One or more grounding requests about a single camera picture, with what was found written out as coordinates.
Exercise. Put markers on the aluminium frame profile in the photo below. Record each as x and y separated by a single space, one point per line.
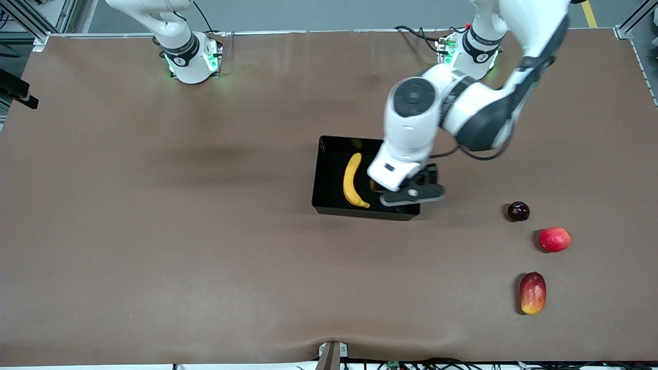
624 31
36 28

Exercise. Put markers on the dark purple mangosteen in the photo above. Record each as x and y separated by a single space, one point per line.
518 211

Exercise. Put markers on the red round apple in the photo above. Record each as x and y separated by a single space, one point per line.
554 240

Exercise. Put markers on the black plastic box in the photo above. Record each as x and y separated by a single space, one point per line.
329 174

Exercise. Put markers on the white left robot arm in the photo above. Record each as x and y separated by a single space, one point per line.
411 123

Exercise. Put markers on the yellow banana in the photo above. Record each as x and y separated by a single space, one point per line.
350 180

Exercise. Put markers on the red yellow mango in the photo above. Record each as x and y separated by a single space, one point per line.
533 293

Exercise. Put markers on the small green circuit board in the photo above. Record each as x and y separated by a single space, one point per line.
394 365

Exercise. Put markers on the grey table edge bracket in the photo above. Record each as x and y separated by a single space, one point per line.
331 357

